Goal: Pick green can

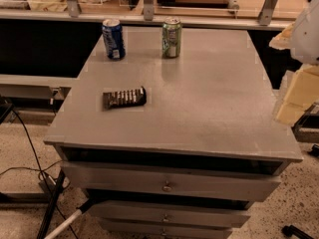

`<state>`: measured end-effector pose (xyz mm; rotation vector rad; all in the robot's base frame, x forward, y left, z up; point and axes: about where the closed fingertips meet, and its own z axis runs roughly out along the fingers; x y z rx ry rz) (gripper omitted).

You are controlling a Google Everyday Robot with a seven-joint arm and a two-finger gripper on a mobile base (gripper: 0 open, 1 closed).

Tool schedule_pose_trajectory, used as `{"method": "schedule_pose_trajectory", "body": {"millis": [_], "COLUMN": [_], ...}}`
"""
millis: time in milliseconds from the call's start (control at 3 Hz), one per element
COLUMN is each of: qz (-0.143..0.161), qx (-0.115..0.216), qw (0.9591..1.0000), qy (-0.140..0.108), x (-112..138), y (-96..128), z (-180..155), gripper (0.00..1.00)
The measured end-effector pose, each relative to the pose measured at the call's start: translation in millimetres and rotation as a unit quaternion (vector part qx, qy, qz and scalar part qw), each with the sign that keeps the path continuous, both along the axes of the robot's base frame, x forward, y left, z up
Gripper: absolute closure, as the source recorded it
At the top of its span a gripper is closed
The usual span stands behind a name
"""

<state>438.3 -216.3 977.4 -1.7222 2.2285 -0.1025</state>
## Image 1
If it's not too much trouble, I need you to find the black floor cable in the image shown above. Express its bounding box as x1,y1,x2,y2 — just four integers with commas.
0,97,81,239

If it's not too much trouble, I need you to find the dark snack bar wrapper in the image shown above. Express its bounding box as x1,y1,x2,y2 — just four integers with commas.
103,87,147,110

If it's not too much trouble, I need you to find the black floor object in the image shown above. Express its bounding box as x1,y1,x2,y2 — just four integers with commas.
282,225,314,239

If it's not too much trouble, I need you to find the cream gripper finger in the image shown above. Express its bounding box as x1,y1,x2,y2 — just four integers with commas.
269,23,294,50
275,65,319,126

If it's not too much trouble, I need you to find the bottom grey drawer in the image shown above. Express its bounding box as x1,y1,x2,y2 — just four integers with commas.
100,219,232,239

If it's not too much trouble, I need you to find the grey metal railing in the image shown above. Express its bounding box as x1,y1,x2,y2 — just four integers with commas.
0,0,306,30

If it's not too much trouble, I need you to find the black and white pole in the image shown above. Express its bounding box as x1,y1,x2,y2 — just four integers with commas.
36,171,94,239

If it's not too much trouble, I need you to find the grey drawer cabinet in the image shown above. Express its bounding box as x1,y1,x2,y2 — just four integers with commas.
43,25,304,239

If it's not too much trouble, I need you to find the grey drawer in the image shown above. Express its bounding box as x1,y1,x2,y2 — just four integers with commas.
61,161,280,202
100,219,232,239
89,200,249,228

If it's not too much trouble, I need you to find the blue soda can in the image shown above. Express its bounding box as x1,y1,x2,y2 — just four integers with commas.
102,19,126,60

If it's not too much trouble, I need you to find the green soda can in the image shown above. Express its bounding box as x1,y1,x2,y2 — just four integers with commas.
162,17,181,58

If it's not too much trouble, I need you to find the middle grey drawer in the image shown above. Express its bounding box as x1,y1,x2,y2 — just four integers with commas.
89,200,249,228

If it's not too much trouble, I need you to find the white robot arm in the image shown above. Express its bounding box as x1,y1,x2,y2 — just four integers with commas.
269,0,319,125

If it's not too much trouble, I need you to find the top grey drawer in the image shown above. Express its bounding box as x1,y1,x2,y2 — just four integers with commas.
61,161,280,202

